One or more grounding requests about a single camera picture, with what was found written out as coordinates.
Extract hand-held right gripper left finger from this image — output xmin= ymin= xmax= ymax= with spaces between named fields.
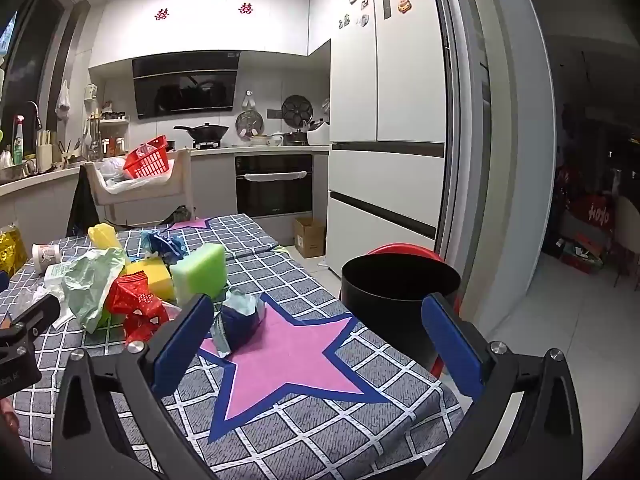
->
xmin=50 ymin=292 xmax=216 ymax=480

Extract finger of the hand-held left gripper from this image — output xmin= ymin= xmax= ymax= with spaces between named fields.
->
xmin=0 ymin=292 xmax=62 ymax=346

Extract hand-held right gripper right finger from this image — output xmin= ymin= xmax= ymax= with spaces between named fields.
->
xmin=415 ymin=292 xmax=586 ymax=480

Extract white plastic bag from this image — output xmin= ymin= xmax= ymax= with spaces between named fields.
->
xmin=44 ymin=262 xmax=76 ymax=328

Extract white paper cup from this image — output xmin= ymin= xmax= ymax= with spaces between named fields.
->
xmin=31 ymin=243 xmax=62 ymax=274

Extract pale green plastic bag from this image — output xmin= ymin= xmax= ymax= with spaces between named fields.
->
xmin=61 ymin=247 xmax=128 ymax=333

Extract dark blue bag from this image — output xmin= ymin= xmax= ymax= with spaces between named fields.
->
xmin=210 ymin=287 xmax=268 ymax=358

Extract red patterned wrapper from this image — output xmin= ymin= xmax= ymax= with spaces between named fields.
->
xmin=105 ymin=270 xmax=171 ymax=346

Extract black round bin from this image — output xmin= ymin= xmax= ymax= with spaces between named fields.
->
xmin=341 ymin=253 xmax=462 ymax=371

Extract green sponge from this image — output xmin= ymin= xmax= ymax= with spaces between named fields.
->
xmin=170 ymin=242 xmax=228 ymax=306

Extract yellow sponge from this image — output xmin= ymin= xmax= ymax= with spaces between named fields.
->
xmin=122 ymin=257 xmax=178 ymax=303

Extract blue plastic bag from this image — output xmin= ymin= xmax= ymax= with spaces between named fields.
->
xmin=140 ymin=230 xmax=188 ymax=263

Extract yellow plastic bag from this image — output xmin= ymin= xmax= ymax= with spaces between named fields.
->
xmin=87 ymin=223 xmax=123 ymax=251

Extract gold foil bag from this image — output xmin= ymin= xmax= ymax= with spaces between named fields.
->
xmin=0 ymin=225 xmax=28 ymax=281

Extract black hanging cloth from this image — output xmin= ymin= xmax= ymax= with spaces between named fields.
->
xmin=66 ymin=165 xmax=101 ymax=238

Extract beige plastic cart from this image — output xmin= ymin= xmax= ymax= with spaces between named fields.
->
xmin=82 ymin=147 xmax=195 ymax=226

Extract grey checked star blanket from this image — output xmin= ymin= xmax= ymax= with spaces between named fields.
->
xmin=0 ymin=214 xmax=466 ymax=480

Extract open shoe box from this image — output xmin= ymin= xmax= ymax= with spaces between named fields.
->
xmin=560 ymin=235 xmax=606 ymax=273

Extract beige knife block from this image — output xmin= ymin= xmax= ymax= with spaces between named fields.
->
xmin=36 ymin=130 xmax=55 ymax=172

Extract cardboard box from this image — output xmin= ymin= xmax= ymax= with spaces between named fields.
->
xmin=293 ymin=216 xmax=327 ymax=259

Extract grey kitchen counter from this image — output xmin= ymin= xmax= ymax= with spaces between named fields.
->
xmin=0 ymin=144 xmax=331 ymax=241

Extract black built-in oven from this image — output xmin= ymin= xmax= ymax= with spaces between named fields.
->
xmin=235 ymin=154 xmax=314 ymax=218

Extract tall glass bottle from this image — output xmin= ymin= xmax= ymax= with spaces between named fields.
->
xmin=86 ymin=116 xmax=103 ymax=162

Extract red plastic basket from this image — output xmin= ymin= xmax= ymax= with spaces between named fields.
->
xmin=122 ymin=135 xmax=173 ymax=180

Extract red printed box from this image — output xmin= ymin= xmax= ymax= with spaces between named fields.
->
xmin=570 ymin=192 xmax=618 ymax=233

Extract white spice rack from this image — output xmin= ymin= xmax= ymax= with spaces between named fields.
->
xmin=97 ymin=110 xmax=131 ymax=158

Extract kitchen faucet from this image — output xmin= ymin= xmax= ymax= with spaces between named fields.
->
xmin=22 ymin=101 xmax=43 ymax=131

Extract black wok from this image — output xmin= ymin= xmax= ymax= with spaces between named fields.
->
xmin=173 ymin=122 xmax=230 ymax=143

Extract hanging clear plastic bag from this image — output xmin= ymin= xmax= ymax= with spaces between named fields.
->
xmin=55 ymin=80 xmax=71 ymax=121

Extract metal pot lid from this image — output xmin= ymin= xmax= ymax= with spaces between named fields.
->
xmin=235 ymin=111 xmax=264 ymax=139

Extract black range hood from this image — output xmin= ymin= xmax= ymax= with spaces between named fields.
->
xmin=132 ymin=50 xmax=242 ymax=121

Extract dark kitchen window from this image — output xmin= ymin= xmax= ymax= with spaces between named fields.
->
xmin=0 ymin=0 xmax=66 ymax=126

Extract round metal steamer rack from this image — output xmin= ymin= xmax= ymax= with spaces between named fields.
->
xmin=281 ymin=95 xmax=314 ymax=127

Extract white refrigerator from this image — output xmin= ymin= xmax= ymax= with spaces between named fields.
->
xmin=327 ymin=0 xmax=448 ymax=273

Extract grey door frame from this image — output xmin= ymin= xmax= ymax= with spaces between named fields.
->
xmin=430 ymin=0 xmax=556 ymax=331

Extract white wall cabinets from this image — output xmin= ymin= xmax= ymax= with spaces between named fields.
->
xmin=90 ymin=0 xmax=331 ymax=68

